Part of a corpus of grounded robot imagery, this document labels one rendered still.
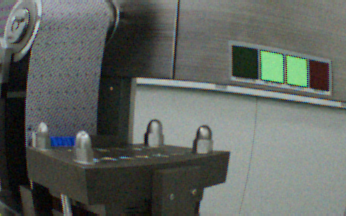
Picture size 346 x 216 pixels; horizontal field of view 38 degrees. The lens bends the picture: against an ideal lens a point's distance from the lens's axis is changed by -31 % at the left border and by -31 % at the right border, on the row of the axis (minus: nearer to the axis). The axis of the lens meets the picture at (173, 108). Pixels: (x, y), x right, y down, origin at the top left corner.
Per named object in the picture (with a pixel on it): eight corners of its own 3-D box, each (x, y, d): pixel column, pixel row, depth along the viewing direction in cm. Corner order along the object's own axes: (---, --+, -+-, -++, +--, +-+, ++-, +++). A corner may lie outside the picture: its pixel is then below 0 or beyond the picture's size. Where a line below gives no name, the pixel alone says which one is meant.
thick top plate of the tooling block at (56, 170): (28, 178, 92) (25, 146, 92) (151, 173, 126) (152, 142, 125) (88, 205, 83) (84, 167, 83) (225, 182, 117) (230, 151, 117)
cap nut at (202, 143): (187, 151, 115) (189, 124, 114) (198, 150, 118) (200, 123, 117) (206, 153, 113) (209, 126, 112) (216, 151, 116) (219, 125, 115)
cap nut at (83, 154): (68, 159, 88) (67, 129, 87) (82, 159, 91) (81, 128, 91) (85, 165, 86) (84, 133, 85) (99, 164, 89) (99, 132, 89)
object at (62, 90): (26, 147, 97) (32, 45, 96) (94, 146, 117) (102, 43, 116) (27, 147, 97) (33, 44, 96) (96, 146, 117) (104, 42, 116)
